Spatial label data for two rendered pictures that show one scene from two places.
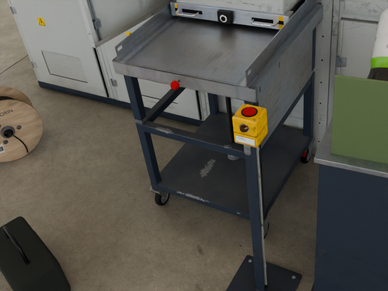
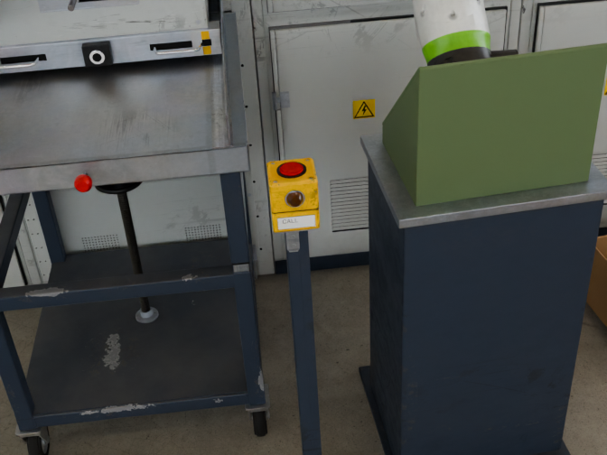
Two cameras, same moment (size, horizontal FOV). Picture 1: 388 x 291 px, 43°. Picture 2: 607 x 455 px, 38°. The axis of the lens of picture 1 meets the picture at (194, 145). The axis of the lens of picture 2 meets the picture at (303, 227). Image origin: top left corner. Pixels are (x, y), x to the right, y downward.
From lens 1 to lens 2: 0.66 m
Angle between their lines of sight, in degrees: 32
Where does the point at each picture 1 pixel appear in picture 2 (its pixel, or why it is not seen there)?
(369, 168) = (483, 207)
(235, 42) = (141, 91)
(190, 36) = (43, 100)
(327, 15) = (245, 28)
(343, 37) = (278, 58)
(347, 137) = (441, 169)
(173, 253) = not seen: outside the picture
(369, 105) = (472, 104)
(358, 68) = (310, 104)
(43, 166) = not seen: outside the picture
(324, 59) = (250, 104)
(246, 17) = (138, 46)
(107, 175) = not seen: outside the picture
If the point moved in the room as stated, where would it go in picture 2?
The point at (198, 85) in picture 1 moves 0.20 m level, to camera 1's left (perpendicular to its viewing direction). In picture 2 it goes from (128, 171) to (32, 215)
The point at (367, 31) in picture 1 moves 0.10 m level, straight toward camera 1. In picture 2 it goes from (315, 40) to (328, 55)
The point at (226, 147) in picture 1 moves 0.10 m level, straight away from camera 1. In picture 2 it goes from (188, 279) to (164, 257)
